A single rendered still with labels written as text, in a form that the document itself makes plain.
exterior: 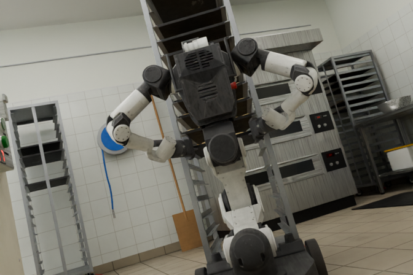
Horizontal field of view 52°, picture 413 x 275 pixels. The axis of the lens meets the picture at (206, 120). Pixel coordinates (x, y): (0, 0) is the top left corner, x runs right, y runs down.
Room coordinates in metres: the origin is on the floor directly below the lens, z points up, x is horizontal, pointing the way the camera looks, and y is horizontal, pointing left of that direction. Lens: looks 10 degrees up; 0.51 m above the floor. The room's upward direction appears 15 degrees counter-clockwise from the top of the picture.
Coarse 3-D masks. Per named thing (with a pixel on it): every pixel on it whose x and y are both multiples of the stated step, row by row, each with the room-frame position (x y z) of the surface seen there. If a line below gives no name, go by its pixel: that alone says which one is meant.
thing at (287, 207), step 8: (224, 0) 2.21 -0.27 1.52; (232, 16) 2.20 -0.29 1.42; (232, 24) 2.21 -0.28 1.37; (248, 80) 2.21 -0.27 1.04; (256, 96) 2.20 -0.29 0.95; (256, 104) 2.21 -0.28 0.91; (256, 112) 2.21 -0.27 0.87; (264, 136) 2.21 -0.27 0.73; (272, 152) 2.20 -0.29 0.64; (272, 160) 2.21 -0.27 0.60; (272, 168) 2.23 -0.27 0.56; (280, 176) 2.20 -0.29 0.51; (280, 184) 2.20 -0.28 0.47; (280, 192) 2.21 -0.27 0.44; (288, 208) 2.20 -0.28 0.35; (288, 216) 2.21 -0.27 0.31; (296, 232) 2.20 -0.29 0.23
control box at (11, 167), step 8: (0, 120) 1.00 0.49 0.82; (0, 128) 0.99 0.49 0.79; (0, 136) 0.98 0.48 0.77; (8, 136) 1.05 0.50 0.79; (0, 144) 0.96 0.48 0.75; (0, 152) 0.94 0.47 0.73; (8, 152) 1.02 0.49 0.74; (0, 160) 0.93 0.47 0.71; (8, 160) 1.01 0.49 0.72; (0, 168) 0.99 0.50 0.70; (8, 168) 1.02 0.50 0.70
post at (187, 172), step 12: (144, 0) 2.23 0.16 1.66; (144, 12) 2.23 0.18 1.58; (156, 48) 2.23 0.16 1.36; (156, 60) 2.23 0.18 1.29; (168, 96) 2.23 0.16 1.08; (168, 108) 2.23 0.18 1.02; (192, 192) 2.23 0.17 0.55; (192, 204) 2.23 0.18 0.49; (204, 228) 2.23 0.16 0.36; (204, 240) 2.23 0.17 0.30
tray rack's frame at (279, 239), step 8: (248, 96) 2.81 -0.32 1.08; (264, 152) 2.81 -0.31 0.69; (264, 160) 2.81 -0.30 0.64; (200, 176) 2.84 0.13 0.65; (272, 184) 2.81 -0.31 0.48; (208, 200) 2.84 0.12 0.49; (208, 208) 2.84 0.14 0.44; (216, 232) 2.84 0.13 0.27; (280, 240) 2.65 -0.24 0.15; (224, 256) 2.61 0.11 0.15
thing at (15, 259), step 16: (0, 176) 1.03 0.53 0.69; (0, 192) 1.00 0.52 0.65; (0, 208) 0.98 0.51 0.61; (0, 224) 0.96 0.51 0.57; (0, 240) 0.94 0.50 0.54; (16, 240) 1.07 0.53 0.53; (0, 256) 0.92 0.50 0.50; (16, 256) 1.04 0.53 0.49; (0, 272) 0.90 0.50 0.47; (16, 272) 1.02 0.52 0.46
